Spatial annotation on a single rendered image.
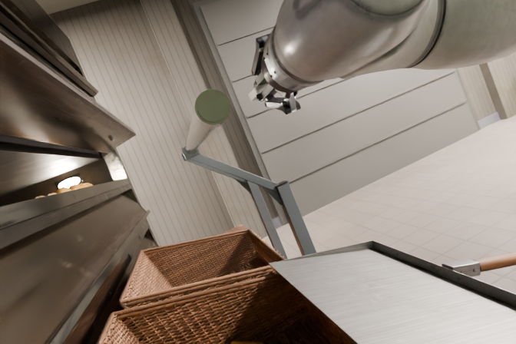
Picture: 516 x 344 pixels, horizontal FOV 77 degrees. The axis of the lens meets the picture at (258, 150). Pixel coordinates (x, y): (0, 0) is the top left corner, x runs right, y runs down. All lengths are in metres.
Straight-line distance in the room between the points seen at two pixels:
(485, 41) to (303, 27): 0.18
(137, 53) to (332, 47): 3.77
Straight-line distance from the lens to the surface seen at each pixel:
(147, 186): 3.81
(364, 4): 0.26
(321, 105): 4.13
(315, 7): 0.28
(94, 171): 2.15
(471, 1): 0.37
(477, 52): 0.40
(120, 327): 0.96
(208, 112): 0.27
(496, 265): 1.05
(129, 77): 3.95
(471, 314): 0.79
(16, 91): 0.82
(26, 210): 0.82
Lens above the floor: 1.12
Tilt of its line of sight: 3 degrees down
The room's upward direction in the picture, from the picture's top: 22 degrees counter-clockwise
